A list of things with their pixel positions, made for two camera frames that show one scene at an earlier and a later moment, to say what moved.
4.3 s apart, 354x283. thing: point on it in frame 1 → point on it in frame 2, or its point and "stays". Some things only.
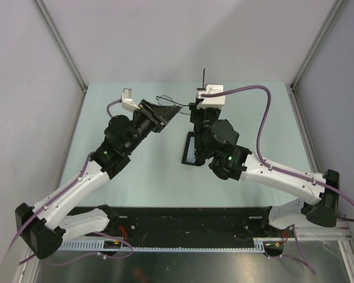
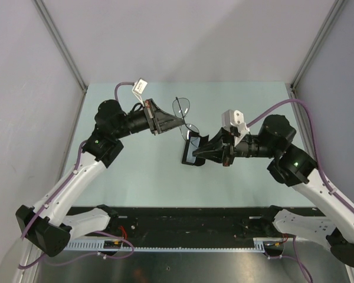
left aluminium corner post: (51, 25) stays
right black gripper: (195, 109) → (210, 150)
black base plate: (135, 224) stays
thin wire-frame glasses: (166, 100) → (181, 107)
